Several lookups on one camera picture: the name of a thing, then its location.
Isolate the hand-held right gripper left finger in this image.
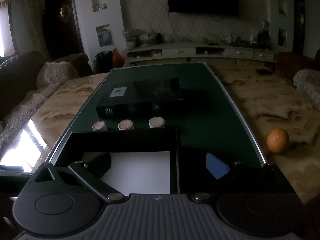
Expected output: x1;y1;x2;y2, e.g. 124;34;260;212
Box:
34;152;125;202

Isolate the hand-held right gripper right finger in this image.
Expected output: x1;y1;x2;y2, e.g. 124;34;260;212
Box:
191;152;290;203

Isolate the black box white lining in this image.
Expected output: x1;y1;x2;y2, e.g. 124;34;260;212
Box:
54;127;180;195

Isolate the black box lid white label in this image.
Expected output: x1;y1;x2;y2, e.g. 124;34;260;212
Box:
96;78;184;121

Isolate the marble desktop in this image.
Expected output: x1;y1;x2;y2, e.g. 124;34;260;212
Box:
0;64;317;205

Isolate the orange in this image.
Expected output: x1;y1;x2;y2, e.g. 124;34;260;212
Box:
267;128;290;155

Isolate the red bag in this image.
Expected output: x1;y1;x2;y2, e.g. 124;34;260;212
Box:
112;48;124;67

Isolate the white television cabinet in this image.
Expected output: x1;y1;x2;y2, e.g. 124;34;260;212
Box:
126;41;278;64

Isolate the dark brown sofa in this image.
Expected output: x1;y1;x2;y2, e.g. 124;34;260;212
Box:
0;51;92;120

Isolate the pale fuzzy blanket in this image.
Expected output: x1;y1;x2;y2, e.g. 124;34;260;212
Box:
292;69;320;105

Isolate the dark red armchair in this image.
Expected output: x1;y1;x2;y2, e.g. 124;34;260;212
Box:
276;51;320;80

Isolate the dark vase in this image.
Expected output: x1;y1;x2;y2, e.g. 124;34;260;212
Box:
257;31;272;50

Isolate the dark door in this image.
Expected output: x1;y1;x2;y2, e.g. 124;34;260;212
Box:
44;0;85;60

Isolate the window curtain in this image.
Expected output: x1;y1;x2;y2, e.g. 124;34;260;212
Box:
0;0;33;55

